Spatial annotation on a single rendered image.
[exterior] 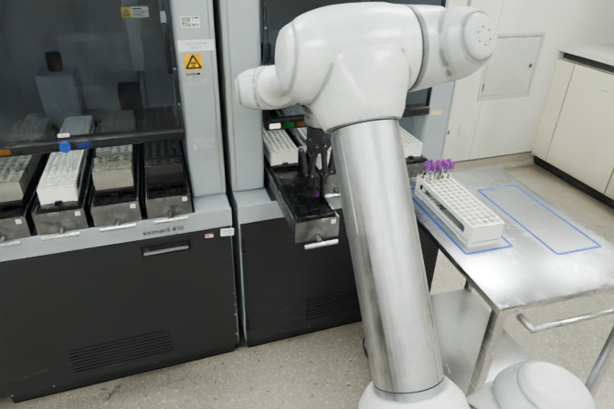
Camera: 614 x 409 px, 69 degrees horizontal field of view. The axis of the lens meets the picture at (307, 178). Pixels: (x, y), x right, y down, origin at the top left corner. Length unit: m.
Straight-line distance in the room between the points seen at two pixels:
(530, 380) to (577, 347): 1.60
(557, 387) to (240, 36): 1.13
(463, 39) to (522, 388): 0.49
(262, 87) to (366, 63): 0.56
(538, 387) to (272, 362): 1.35
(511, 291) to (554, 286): 0.11
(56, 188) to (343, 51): 1.06
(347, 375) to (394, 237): 1.36
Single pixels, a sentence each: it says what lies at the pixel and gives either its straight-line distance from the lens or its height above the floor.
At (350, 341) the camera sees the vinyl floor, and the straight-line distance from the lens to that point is 2.04.
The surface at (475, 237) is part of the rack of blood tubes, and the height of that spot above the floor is 0.85.
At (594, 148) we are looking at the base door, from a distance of 3.51.
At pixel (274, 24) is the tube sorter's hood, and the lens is 1.39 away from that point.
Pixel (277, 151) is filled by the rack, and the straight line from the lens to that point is 1.56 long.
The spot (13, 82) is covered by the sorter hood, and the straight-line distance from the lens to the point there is 1.42.
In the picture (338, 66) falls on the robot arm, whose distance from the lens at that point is 0.60.
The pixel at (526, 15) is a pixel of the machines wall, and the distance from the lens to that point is 3.39.
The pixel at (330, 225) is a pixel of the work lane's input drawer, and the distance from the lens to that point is 1.31.
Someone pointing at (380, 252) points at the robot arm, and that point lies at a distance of 0.61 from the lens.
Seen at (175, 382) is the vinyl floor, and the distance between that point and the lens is 1.96.
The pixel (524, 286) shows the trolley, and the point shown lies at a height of 0.82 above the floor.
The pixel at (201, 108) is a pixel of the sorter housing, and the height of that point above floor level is 1.05.
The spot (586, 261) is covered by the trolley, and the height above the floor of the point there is 0.82.
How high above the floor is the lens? 1.52
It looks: 28 degrees down
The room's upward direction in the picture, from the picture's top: 2 degrees clockwise
